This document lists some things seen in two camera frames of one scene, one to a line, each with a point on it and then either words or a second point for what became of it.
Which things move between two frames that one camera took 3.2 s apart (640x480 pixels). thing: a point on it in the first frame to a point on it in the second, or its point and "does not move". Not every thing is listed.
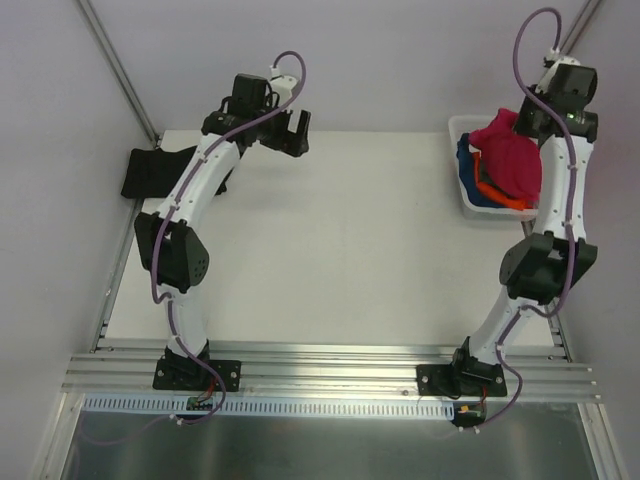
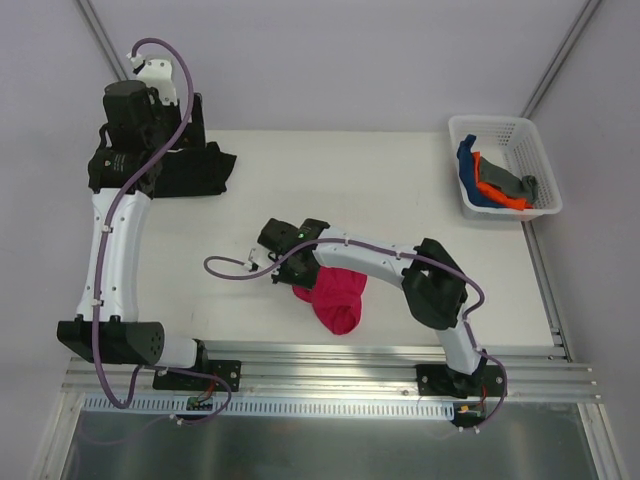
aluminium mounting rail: [325, 370] does not move
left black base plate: [187, 375] does not move
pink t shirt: [513, 160] to [337, 296]
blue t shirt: [468, 175] does not move
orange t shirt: [497, 195] does not move
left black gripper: [288, 135] to [198, 167]
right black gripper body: [526, 125] to [293, 270]
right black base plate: [461, 379] does not move
